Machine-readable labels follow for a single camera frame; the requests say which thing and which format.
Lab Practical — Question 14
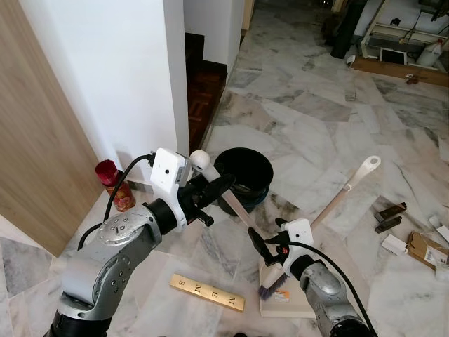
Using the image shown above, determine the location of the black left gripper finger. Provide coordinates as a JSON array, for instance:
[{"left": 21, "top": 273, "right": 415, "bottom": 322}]
[{"left": 202, "top": 175, "right": 236, "bottom": 206}]

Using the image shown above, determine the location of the pink hand brush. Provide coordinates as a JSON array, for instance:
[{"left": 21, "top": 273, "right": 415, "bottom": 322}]
[{"left": 189, "top": 150, "right": 290, "bottom": 301}]

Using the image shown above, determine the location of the pink long-handled dustpan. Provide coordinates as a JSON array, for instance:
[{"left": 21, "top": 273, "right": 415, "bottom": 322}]
[{"left": 258, "top": 155, "right": 382, "bottom": 320}]

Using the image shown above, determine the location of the black round bucket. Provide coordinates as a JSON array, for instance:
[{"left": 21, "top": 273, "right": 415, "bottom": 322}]
[{"left": 213, "top": 147, "right": 275, "bottom": 216}]

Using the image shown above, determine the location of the lettered wooden block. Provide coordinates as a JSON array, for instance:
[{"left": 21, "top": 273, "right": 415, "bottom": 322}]
[{"left": 169, "top": 273, "right": 247, "bottom": 312}]

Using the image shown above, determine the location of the red spray can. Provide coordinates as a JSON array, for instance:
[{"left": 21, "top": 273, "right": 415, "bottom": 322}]
[{"left": 95, "top": 159, "right": 137, "bottom": 213}]

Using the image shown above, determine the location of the dark wooden staircase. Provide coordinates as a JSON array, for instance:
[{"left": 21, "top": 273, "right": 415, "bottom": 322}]
[{"left": 184, "top": 32, "right": 229, "bottom": 154}]

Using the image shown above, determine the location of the dark brown stick piece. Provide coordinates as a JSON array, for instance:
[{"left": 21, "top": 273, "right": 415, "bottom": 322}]
[
  {"left": 377, "top": 202, "right": 408, "bottom": 220},
  {"left": 374, "top": 216, "right": 403, "bottom": 234}
]

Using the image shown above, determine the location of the small white box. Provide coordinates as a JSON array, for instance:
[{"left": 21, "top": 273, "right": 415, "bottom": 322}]
[{"left": 382, "top": 234, "right": 410, "bottom": 256}]

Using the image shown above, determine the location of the brown cardboard box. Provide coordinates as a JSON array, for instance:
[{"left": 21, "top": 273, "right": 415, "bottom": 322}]
[{"left": 405, "top": 231, "right": 449, "bottom": 272}]

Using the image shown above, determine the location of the black cylinder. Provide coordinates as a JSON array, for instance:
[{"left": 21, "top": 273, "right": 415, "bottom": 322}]
[{"left": 330, "top": 0, "right": 370, "bottom": 60}]

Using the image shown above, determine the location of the brown wooden plank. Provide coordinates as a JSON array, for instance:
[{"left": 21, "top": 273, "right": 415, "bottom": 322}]
[{"left": 350, "top": 56, "right": 449, "bottom": 88}]

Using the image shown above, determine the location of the white framed tablet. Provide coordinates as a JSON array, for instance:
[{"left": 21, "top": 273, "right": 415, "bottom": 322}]
[{"left": 379, "top": 46, "right": 407, "bottom": 65}]

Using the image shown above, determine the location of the white plastic bottle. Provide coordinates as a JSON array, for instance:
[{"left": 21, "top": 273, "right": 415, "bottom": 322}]
[{"left": 419, "top": 39, "right": 447, "bottom": 70}]

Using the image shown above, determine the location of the white metal rack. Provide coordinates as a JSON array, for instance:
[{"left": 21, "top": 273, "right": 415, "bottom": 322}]
[{"left": 358, "top": 0, "right": 449, "bottom": 71}]

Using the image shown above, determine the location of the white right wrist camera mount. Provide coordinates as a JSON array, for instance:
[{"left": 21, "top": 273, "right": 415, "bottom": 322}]
[{"left": 277, "top": 218, "right": 316, "bottom": 280}]

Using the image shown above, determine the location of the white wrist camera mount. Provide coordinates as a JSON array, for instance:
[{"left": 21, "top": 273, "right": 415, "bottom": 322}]
[
  {"left": 277, "top": 218, "right": 316, "bottom": 280},
  {"left": 150, "top": 147, "right": 192, "bottom": 232}
]

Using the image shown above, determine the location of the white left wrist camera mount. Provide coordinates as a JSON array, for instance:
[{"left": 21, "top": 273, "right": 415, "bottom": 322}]
[{"left": 150, "top": 147, "right": 192, "bottom": 232}]

